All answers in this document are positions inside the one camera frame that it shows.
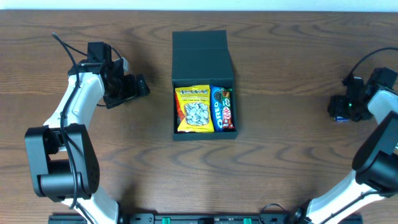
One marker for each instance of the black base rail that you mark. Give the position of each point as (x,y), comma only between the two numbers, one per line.
(148,218)

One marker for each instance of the small blue barcode packet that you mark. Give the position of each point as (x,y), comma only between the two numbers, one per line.
(340,119)

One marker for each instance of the green red KitKat bar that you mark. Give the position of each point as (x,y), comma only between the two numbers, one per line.
(226,109)

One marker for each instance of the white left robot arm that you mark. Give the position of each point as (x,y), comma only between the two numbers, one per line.
(62,161)

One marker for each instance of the black rectangular box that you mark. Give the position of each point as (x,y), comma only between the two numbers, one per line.
(200,58)

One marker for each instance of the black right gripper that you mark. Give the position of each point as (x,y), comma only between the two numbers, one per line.
(339,107)

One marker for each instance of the blue Oreo packet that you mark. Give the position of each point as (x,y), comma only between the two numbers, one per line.
(216,108)

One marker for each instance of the red snack packet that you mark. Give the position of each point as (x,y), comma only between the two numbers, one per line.
(180,114)

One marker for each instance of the yellow sunflower seed packet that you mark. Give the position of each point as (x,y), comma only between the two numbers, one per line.
(195,104)

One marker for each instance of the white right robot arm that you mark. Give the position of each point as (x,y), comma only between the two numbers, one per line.
(374,169)

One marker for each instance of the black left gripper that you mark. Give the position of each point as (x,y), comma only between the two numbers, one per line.
(131,88)

